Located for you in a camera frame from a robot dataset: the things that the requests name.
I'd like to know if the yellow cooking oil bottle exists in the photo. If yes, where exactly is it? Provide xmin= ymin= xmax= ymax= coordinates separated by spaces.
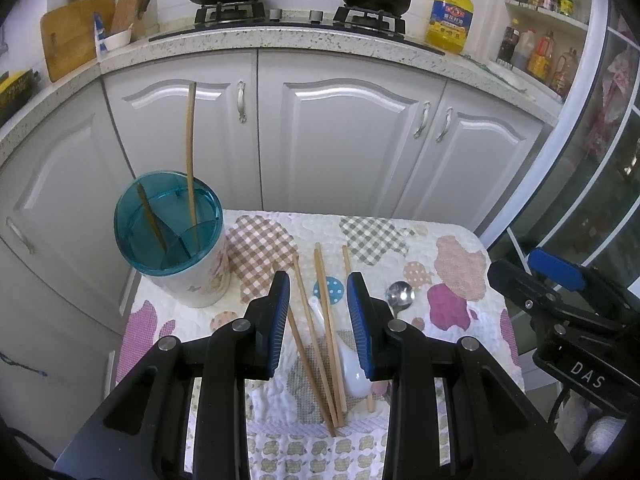
xmin=425 ymin=0 xmax=474 ymax=54

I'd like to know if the white ceramic spoon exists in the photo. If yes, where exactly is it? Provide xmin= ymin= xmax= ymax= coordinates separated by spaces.
xmin=307 ymin=296 xmax=373 ymax=397

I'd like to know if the glass sliding door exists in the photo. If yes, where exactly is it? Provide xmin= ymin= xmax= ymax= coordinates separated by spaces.
xmin=505 ymin=0 xmax=640 ymax=281

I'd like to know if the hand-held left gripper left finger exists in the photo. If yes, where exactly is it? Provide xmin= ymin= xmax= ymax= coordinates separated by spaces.
xmin=52 ymin=270 xmax=291 ymax=480

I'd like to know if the wooden knife block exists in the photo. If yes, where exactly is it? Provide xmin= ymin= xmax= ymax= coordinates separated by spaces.
xmin=110 ymin=0 xmax=151 ymax=41

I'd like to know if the pink floral cloth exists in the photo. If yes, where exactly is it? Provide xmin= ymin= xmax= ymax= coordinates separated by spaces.
xmin=602 ymin=50 xmax=638 ymax=128

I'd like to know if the metal spoon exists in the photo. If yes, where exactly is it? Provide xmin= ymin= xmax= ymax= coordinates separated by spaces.
xmin=385 ymin=281 xmax=416 ymax=321

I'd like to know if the black gas stove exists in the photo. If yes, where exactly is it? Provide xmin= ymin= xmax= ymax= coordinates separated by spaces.
xmin=148 ymin=1 xmax=446 ymax=56

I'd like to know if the person's right hand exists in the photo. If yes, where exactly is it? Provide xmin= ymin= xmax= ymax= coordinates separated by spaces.
xmin=557 ymin=395 xmax=632 ymax=467

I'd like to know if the teal-lidded utensil holder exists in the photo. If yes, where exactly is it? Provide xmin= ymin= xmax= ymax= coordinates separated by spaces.
xmin=113 ymin=171 xmax=230 ymax=309

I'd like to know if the speckled stone countertop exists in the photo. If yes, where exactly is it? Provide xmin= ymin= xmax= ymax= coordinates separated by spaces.
xmin=0 ymin=22 xmax=563 ymax=161

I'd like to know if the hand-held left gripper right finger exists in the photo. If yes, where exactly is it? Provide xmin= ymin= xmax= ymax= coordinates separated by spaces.
xmin=346 ymin=271 xmax=566 ymax=480

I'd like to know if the wooden cutting board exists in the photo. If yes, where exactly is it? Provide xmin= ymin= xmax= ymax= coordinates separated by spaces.
xmin=40 ymin=0 xmax=117 ymax=83

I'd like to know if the white bowl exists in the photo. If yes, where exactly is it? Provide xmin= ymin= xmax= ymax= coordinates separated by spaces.
xmin=97 ymin=29 xmax=133 ymax=52

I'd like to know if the blue and white packet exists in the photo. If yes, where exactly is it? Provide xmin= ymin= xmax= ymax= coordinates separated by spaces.
xmin=93 ymin=12 xmax=110 ymax=56

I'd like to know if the group of condiment bottles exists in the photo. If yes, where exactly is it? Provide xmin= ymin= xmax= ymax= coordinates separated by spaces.
xmin=496 ymin=0 xmax=582 ymax=97

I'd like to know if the white corner shelf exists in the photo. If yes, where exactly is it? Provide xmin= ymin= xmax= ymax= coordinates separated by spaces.
xmin=487 ymin=0 xmax=593 ymax=93

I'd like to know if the white cabinet door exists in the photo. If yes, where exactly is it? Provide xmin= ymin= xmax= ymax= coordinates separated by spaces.
xmin=410 ymin=80 xmax=548 ymax=241
xmin=0 ymin=240 xmax=132 ymax=426
xmin=100 ymin=50 xmax=259 ymax=261
xmin=0 ymin=80 xmax=143 ymax=331
xmin=256 ymin=49 xmax=447 ymax=223

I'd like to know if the patchwork quilted table cover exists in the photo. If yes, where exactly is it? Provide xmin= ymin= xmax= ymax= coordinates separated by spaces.
xmin=112 ymin=208 xmax=526 ymax=480

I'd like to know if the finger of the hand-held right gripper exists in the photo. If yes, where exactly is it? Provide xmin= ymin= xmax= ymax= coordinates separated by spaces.
xmin=487 ymin=259 xmax=640 ymax=343
xmin=528 ymin=248 xmax=640 ymax=318

